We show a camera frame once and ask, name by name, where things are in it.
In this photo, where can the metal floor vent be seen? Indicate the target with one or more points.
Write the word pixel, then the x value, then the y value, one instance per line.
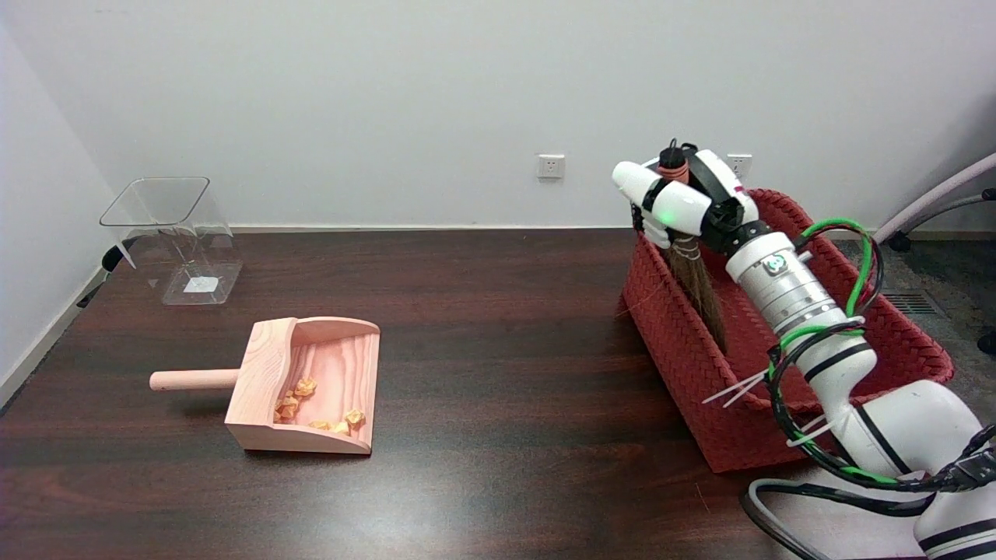
pixel 912 303

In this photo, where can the white wall socket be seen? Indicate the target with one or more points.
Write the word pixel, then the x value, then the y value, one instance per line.
pixel 551 166
pixel 743 165

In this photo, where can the clear acrylic container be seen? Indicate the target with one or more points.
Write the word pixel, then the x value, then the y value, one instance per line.
pixel 173 233

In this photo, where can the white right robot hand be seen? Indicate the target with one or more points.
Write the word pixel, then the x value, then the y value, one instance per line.
pixel 685 206

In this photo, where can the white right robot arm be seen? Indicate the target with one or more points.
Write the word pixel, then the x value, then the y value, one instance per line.
pixel 786 292

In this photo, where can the white office chair base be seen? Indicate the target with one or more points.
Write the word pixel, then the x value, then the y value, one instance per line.
pixel 930 201

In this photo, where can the red-brown woven storage basket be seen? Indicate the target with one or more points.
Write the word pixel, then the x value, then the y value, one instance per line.
pixel 692 365

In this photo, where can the white zip tie ends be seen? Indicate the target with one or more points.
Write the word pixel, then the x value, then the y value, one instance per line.
pixel 735 389

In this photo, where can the small brown straw broom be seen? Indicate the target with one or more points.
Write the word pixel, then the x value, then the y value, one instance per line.
pixel 704 299

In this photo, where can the wooden dustpan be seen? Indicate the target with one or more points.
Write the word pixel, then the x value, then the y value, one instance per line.
pixel 264 389

